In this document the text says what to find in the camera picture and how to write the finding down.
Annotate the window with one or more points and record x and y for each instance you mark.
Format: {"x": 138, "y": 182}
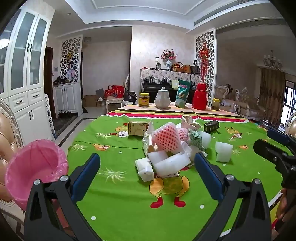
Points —
{"x": 290, "y": 99}

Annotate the person's right hand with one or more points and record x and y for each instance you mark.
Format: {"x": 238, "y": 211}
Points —
{"x": 283, "y": 204}

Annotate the pink flower bouquet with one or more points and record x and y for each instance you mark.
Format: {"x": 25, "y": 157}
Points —
{"x": 169, "y": 55}

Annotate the black bag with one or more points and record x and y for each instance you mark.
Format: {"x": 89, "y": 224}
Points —
{"x": 130, "y": 96}

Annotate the yellow green cardboard box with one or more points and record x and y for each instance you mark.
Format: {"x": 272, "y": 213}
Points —
{"x": 138, "y": 128}

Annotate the dark wooden door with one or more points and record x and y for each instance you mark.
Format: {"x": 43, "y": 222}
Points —
{"x": 48, "y": 88}

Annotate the woven basket bag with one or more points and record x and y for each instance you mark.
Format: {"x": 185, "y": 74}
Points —
{"x": 177, "y": 67}

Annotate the green printed tablecloth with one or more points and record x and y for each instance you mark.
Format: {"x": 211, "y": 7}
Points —
{"x": 120, "y": 208}

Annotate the small glass jar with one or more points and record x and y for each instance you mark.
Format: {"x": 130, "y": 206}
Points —
{"x": 215, "y": 104}

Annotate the blue white vase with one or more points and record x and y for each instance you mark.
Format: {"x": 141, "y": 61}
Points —
{"x": 168, "y": 63}

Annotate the small black stand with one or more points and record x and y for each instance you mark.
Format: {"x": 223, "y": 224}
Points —
{"x": 158, "y": 63}

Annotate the yellow lidded jar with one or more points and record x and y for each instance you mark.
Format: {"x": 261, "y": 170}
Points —
{"x": 143, "y": 100}

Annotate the small pink foam fruit net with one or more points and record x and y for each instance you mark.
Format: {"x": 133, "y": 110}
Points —
{"x": 183, "y": 134}

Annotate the carved beige sofa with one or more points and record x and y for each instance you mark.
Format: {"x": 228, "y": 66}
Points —
{"x": 240, "y": 102}

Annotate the black piano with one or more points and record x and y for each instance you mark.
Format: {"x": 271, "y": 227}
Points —
{"x": 150, "y": 89}

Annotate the white perforated stand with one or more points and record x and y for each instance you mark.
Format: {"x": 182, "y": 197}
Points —
{"x": 49, "y": 115}

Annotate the white foam piece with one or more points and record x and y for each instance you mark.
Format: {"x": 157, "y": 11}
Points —
{"x": 207, "y": 140}

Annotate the pink lined waste bin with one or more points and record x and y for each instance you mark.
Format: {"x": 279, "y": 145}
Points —
{"x": 34, "y": 166}

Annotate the large pink foam fruit net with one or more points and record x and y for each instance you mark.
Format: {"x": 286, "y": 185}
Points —
{"x": 165, "y": 138}

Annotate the gold wall ornament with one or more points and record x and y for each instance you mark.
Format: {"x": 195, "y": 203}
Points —
{"x": 69, "y": 56}

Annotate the large white lattice screen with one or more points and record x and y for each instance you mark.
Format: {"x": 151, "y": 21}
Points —
{"x": 211, "y": 58}

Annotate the grey handbag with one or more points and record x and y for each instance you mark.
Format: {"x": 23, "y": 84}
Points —
{"x": 195, "y": 68}

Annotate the black small box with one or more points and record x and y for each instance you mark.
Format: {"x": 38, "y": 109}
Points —
{"x": 211, "y": 126}

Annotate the beige leather dining chair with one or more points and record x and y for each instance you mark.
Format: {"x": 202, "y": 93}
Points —
{"x": 8, "y": 136}
{"x": 291, "y": 125}

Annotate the white tissue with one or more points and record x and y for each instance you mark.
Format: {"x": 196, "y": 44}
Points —
{"x": 149, "y": 129}

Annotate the grey open box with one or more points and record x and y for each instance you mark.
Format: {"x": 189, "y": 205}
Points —
{"x": 100, "y": 93}

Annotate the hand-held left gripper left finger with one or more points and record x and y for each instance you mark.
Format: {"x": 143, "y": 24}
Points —
{"x": 86, "y": 176}

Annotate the orange handbag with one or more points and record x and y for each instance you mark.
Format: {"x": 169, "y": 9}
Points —
{"x": 186, "y": 69}

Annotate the red thermos jug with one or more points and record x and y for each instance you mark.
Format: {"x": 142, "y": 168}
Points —
{"x": 200, "y": 97}

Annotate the green snack bag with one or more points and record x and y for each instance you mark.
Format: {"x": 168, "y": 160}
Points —
{"x": 182, "y": 95}

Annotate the white shoe cabinet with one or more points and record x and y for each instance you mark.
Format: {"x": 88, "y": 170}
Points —
{"x": 68, "y": 97}

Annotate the white ceramic teapot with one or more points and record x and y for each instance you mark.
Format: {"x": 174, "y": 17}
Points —
{"x": 162, "y": 98}

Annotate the white foam sleeve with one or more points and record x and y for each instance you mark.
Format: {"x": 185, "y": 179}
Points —
{"x": 223, "y": 151}

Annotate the tall white glass cabinet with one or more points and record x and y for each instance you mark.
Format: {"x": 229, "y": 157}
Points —
{"x": 25, "y": 69}

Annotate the pale yellow jug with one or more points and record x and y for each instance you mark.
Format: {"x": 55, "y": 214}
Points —
{"x": 175, "y": 84}

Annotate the red gift bags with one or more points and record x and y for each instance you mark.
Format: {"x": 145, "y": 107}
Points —
{"x": 115, "y": 91}

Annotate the floral lace piano cover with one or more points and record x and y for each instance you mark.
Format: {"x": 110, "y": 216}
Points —
{"x": 157, "y": 75}

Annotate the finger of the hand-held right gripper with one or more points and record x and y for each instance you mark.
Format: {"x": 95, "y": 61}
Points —
{"x": 270, "y": 151}
{"x": 279, "y": 135}

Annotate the chandelier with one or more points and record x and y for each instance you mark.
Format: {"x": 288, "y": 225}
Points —
{"x": 272, "y": 60}

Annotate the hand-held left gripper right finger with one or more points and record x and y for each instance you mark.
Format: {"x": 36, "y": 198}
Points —
{"x": 208, "y": 176}

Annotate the brown curtain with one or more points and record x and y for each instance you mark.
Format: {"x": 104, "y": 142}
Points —
{"x": 270, "y": 92}

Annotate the dark doormat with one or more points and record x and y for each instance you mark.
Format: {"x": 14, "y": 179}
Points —
{"x": 66, "y": 122}

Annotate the white foam sheet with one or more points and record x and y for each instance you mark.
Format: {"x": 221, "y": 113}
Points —
{"x": 172, "y": 164}
{"x": 158, "y": 156}

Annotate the red knot wall hanging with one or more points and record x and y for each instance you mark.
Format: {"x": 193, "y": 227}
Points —
{"x": 204, "y": 58}

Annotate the crumpled beige paper carton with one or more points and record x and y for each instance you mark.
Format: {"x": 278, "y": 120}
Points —
{"x": 190, "y": 122}

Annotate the brown cardboard box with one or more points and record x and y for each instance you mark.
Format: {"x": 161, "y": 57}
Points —
{"x": 89, "y": 101}

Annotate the speckled white foam block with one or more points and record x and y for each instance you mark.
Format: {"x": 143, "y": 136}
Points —
{"x": 144, "y": 170}

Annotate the small white lattice panel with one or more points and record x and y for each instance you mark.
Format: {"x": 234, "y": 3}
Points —
{"x": 74, "y": 46}

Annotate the pink picture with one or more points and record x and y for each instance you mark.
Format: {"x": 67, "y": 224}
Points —
{"x": 71, "y": 74}

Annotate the white carved dining chair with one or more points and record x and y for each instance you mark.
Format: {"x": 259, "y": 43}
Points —
{"x": 115, "y": 102}

